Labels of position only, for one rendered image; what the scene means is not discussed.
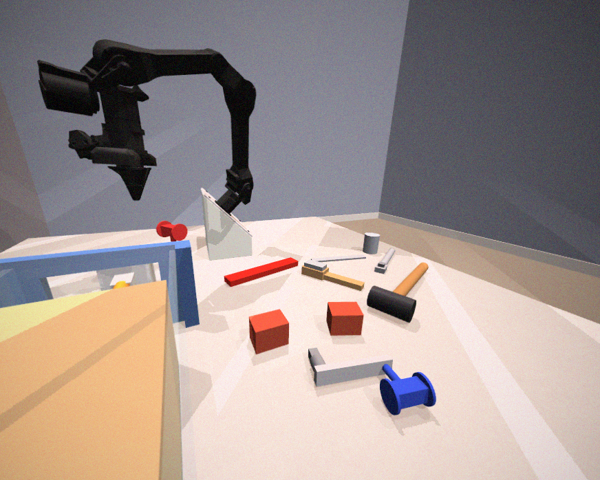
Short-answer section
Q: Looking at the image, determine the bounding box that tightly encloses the grey crank handle with blue knob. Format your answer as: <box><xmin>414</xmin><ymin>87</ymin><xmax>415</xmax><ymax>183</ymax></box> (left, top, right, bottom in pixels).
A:
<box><xmin>308</xmin><ymin>348</ymin><xmax>436</xmax><ymax>415</ymax></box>

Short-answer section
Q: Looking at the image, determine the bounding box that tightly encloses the black mallet with wooden handle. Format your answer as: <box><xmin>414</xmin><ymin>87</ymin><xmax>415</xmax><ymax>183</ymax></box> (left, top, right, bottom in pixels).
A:
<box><xmin>367</xmin><ymin>262</ymin><xmax>429</xmax><ymax>323</ymax></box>

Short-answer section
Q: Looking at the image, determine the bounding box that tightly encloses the orange-red box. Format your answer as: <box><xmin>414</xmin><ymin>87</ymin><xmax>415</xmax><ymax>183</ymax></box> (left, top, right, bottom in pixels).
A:
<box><xmin>326</xmin><ymin>302</ymin><xmax>363</xmax><ymax>336</ymax></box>
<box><xmin>249</xmin><ymin>309</ymin><xmax>289</xmax><ymax>355</ymax></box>

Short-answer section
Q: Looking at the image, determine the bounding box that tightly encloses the dark grey cylinder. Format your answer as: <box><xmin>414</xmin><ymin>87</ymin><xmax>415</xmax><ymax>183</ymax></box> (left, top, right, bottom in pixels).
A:
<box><xmin>363</xmin><ymin>232</ymin><xmax>380</xmax><ymax>254</ymax></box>

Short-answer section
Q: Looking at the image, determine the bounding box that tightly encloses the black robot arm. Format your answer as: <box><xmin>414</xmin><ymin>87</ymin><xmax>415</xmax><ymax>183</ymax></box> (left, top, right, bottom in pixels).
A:
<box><xmin>37</xmin><ymin>39</ymin><xmax>257</xmax><ymax>216</ymax></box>

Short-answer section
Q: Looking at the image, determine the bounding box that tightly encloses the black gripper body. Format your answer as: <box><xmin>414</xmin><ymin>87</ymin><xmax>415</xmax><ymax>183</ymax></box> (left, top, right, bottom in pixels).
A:
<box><xmin>90</xmin><ymin>118</ymin><xmax>157</xmax><ymax>168</ymax></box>

